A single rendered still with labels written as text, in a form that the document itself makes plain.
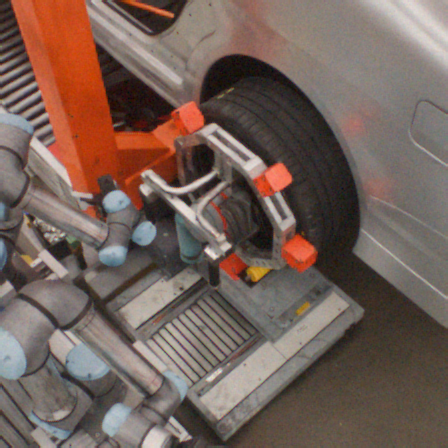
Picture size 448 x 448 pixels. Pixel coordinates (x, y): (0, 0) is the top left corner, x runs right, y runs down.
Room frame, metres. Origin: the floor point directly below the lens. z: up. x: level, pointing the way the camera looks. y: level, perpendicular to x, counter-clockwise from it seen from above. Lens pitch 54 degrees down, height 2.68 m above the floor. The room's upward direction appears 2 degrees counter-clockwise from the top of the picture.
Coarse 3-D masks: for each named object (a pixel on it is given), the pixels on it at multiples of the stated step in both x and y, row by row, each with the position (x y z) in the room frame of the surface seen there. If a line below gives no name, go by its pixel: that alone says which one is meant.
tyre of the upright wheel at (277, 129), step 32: (224, 96) 1.64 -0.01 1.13; (256, 96) 1.59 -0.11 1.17; (288, 96) 1.58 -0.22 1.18; (256, 128) 1.45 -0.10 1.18; (288, 128) 1.45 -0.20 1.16; (320, 128) 1.47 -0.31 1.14; (288, 160) 1.35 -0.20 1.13; (320, 160) 1.38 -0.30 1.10; (288, 192) 1.30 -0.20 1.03; (320, 192) 1.30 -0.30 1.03; (352, 192) 1.35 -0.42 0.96; (320, 224) 1.25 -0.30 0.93
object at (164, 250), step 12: (156, 228) 1.64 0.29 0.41; (168, 228) 1.63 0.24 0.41; (156, 240) 1.58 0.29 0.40; (168, 240) 1.57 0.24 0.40; (156, 252) 1.54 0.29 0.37; (168, 252) 1.52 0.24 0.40; (156, 264) 1.55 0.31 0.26; (168, 264) 1.51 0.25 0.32; (180, 264) 1.53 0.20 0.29; (168, 276) 1.60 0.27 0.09
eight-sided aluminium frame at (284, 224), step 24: (192, 144) 1.53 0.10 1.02; (216, 144) 1.44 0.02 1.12; (240, 144) 1.44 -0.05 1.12; (192, 168) 1.62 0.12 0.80; (240, 168) 1.35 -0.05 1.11; (264, 168) 1.35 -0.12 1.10; (192, 192) 1.57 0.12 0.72; (288, 216) 1.25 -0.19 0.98; (288, 240) 1.24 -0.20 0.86; (264, 264) 1.26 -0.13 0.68
